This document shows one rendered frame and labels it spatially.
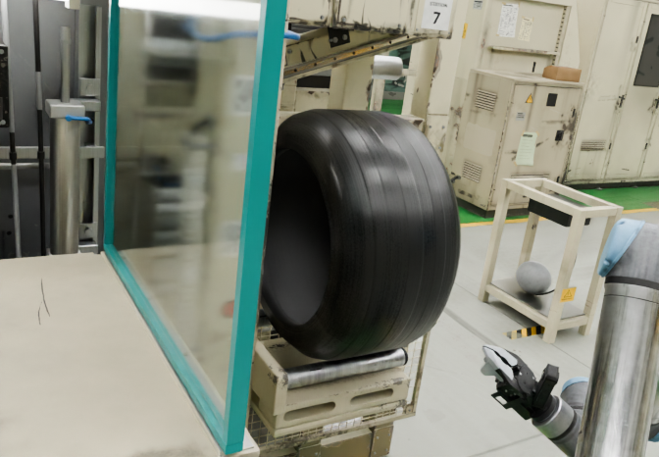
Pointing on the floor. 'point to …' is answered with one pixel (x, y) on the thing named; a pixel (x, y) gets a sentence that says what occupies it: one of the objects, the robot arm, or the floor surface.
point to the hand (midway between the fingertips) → (489, 348)
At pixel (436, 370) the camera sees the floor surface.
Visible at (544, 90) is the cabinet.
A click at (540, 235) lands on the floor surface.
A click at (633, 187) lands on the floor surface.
